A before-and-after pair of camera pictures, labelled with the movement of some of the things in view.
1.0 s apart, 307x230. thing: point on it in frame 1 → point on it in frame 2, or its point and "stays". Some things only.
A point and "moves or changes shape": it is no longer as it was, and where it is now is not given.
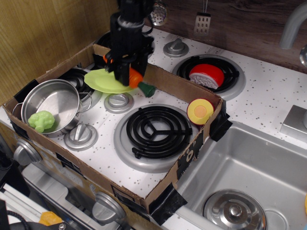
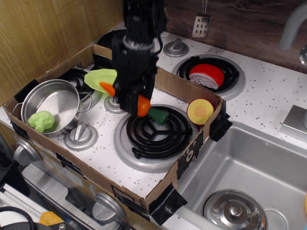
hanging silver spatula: [202, 22] stays
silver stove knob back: [176, 49] stays
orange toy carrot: [135, 78] moves or changes shape
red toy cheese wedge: [206, 74] stays
